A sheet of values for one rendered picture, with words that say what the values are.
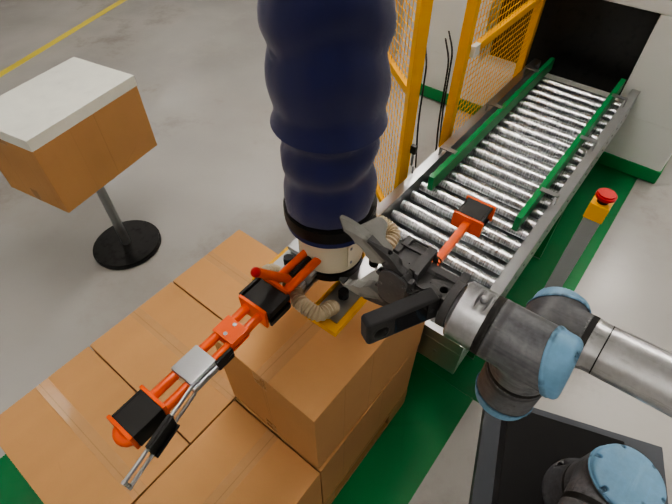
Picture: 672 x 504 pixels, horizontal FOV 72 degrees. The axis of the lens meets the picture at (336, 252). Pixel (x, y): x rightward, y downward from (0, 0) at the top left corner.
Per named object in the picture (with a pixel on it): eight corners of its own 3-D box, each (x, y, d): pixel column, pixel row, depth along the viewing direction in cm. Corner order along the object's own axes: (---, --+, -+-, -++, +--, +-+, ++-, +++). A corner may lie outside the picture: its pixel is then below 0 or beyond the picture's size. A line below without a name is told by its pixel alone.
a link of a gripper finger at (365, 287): (363, 275, 83) (401, 276, 76) (343, 296, 80) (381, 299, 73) (355, 261, 82) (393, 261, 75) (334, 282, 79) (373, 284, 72)
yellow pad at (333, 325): (378, 240, 139) (379, 229, 135) (406, 256, 135) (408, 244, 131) (304, 317, 121) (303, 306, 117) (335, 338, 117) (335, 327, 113)
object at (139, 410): (149, 394, 96) (141, 383, 92) (172, 415, 93) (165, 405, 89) (114, 426, 92) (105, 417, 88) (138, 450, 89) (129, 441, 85)
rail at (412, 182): (525, 83, 336) (533, 58, 322) (532, 86, 334) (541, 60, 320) (322, 282, 217) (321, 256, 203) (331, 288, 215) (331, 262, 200)
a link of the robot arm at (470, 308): (463, 361, 66) (479, 325, 59) (433, 343, 68) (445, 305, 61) (490, 319, 71) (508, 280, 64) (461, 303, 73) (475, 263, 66)
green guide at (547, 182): (615, 90, 302) (622, 77, 295) (632, 95, 298) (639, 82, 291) (510, 229, 219) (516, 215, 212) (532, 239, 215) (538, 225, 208)
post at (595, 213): (516, 336, 245) (596, 192, 169) (528, 343, 242) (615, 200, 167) (510, 345, 241) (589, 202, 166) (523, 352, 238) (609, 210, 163)
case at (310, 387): (339, 290, 197) (340, 223, 167) (419, 343, 180) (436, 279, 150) (233, 394, 166) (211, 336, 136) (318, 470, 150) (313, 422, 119)
